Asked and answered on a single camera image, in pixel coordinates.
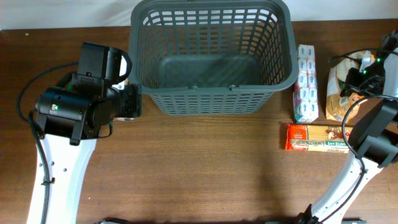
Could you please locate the orange brown snack bag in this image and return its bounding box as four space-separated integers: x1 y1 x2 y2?
325 50 375 121

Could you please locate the Kleenex tissue multipack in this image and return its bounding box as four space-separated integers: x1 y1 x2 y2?
293 44 318 124

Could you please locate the grey plastic laundry basket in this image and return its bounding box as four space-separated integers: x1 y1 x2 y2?
128 0 299 116

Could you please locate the San Remo spaghetti packet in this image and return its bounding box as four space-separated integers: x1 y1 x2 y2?
285 124 353 153

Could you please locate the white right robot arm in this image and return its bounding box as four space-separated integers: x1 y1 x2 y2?
294 30 397 223

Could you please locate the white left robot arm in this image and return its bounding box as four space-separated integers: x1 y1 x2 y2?
27 42 142 223

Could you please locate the crumpled brown paper snack bag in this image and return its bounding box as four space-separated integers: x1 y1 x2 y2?
112 79 136 122

